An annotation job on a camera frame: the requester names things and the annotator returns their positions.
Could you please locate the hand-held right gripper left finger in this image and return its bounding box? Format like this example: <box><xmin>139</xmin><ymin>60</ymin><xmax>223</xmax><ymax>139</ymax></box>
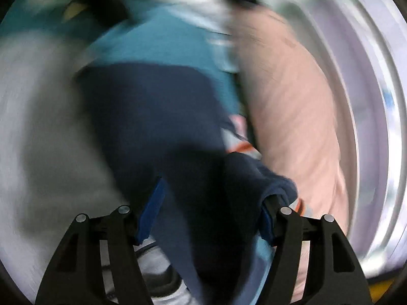
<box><xmin>34</xmin><ymin>177</ymin><xmax>168</xmax><ymax>305</ymax></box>

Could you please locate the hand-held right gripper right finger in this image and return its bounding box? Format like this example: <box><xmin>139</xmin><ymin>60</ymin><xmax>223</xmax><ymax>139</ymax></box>
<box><xmin>259</xmin><ymin>197</ymin><xmax>373</xmax><ymax>305</ymax></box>

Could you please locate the grey navy orange-striped sweatshirt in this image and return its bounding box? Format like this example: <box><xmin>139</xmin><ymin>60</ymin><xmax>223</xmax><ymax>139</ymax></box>
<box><xmin>76</xmin><ymin>64</ymin><xmax>306</xmax><ymax>305</ymax></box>

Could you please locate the pink fuzzy cloth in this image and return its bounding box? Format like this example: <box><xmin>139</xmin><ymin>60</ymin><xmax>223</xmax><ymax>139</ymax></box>
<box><xmin>230</xmin><ymin>6</ymin><xmax>352</xmax><ymax>304</ymax></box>

